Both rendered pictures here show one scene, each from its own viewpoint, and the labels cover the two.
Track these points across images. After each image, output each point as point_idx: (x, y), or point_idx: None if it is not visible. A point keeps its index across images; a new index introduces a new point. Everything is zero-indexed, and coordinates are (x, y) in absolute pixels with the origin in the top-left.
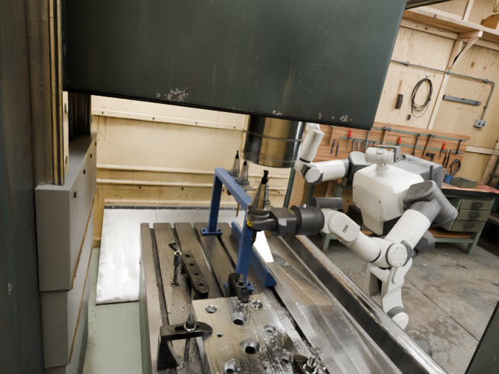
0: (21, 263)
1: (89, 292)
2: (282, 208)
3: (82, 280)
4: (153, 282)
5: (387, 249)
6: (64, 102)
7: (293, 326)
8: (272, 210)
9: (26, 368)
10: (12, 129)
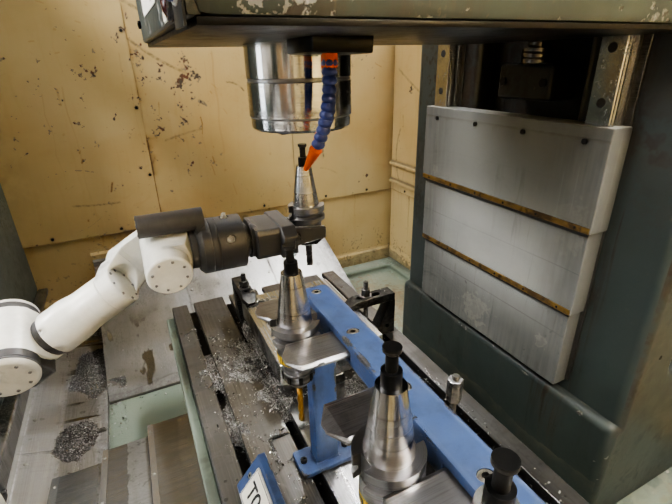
0: (423, 133)
1: (540, 370)
2: (262, 228)
3: (471, 242)
4: (485, 423)
5: (32, 309)
6: (442, 49)
7: (226, 408)
8: (283, 218)
9: (417, 192)
10: (427, 61)
